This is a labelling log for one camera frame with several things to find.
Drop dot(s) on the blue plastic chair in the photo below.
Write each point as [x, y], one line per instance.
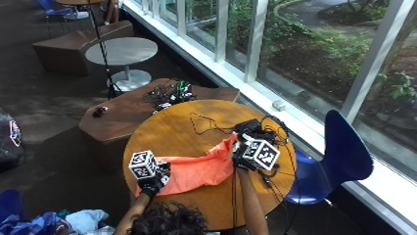
[345, 153]

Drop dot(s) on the black bag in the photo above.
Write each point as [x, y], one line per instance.
[9, 140]

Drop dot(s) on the round grey pedestal table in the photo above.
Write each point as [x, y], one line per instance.
[123, 50]

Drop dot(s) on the small black object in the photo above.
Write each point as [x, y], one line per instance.
[100, 111]

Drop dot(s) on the white marker cube glove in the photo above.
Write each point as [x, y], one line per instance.
[143, 164]
[263, 154]

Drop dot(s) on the white marker cube left glove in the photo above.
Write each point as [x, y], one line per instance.
[143, 164]

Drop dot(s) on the white marker cube right glove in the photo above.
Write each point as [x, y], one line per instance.
[263, 154]

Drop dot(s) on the small white block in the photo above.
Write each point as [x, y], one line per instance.
[278, 105]

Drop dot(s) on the brown angular bench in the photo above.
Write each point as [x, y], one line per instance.
[125, 114]
[65, 49]

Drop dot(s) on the blue chair with white base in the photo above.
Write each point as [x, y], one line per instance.
[56, 9]

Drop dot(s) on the orange cloth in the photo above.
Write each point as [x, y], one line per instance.
[197, 169]

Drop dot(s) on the person's right hand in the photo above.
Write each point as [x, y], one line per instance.
[239, 160]

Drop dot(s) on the black tripod stand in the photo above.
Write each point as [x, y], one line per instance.
[103, 52]

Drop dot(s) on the pale blue cloth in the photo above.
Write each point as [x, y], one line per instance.
[87, 219]

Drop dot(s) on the blue cloth pile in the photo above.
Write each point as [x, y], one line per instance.
[25, 223]

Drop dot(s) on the black device box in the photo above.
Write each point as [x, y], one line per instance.
[248, 126]

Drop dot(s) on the person's left hand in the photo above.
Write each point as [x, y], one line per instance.
[152, 186]

